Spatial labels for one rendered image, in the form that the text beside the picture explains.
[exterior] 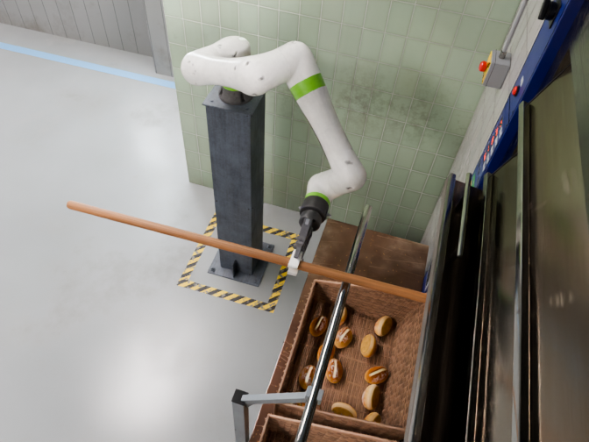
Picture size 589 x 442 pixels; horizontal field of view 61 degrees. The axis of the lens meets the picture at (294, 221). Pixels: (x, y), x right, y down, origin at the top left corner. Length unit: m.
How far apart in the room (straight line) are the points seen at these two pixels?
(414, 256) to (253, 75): 1.27
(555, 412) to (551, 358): 0.09
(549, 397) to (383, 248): 1.67
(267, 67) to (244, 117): 0.53
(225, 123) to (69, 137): 2.05
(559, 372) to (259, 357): 2.02
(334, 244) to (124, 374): 1.26
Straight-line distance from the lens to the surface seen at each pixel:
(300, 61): 1.68
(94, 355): 2.87
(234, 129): 2.17
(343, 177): 1.68
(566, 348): 0.89
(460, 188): 1.62
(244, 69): 1.61
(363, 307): 2.18
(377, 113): 2.64
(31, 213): 3.57
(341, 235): 2.46
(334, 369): 2.02
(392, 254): 2.44
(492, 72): 2.06
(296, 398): 1.46
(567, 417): 0.85
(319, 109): 1.67
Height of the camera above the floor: 2.48
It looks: 50 degrees down
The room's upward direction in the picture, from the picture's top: 5 degrees clockwise
